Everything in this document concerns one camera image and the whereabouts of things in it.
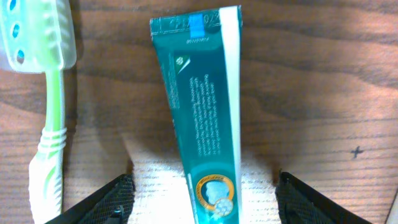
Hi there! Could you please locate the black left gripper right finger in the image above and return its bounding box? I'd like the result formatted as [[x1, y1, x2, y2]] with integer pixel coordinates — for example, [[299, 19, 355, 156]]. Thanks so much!
[[275, 171, 371, 224]]

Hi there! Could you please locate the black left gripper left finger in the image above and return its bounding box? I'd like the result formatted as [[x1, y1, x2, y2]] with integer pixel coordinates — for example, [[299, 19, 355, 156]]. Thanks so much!
[[47, 174, 135, 224]]

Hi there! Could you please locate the teal toothpaste tube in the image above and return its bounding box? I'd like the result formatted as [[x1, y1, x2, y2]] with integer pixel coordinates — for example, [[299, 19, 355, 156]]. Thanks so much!
[[150, 5, 243, 224]]

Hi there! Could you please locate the green and white toothbrush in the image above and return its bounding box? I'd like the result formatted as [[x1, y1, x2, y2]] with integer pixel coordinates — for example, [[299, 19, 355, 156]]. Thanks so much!
[[1, 0, 77, 223]]

